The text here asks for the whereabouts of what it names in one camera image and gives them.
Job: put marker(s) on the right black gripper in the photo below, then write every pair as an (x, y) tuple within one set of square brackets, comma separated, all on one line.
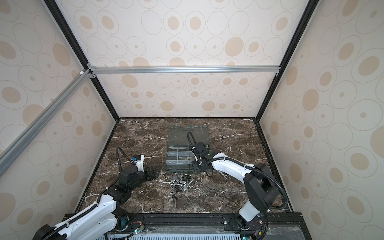
[(195, 168)]

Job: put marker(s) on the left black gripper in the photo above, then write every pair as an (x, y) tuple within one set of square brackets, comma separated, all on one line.
[(150, 177)]

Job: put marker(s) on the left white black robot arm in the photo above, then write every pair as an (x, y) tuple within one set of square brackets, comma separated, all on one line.
[(105, 214)]

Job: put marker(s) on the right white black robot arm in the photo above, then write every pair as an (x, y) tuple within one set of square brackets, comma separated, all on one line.
[(263, 190)]

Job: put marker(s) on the pile of screws and nuts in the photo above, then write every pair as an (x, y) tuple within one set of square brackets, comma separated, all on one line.
[(186, 186)]

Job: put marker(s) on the clear plastic compartment organizer box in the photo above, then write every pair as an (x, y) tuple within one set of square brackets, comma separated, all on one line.
[(179, 155)]

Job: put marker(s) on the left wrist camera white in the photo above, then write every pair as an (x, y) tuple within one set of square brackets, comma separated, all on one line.
[(138, 161)]

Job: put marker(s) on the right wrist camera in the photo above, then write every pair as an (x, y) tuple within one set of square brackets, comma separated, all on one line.
[(200, 150)]

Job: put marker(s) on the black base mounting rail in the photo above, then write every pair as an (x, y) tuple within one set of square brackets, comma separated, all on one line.
[(271, 226)]

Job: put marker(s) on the horizontal aluminium frame bar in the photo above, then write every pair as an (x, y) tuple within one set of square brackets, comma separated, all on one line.
[(185, 70)]

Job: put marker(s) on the left diagonal aluminium frame bar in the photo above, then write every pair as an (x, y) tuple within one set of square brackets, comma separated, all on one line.
[(25, 138)]

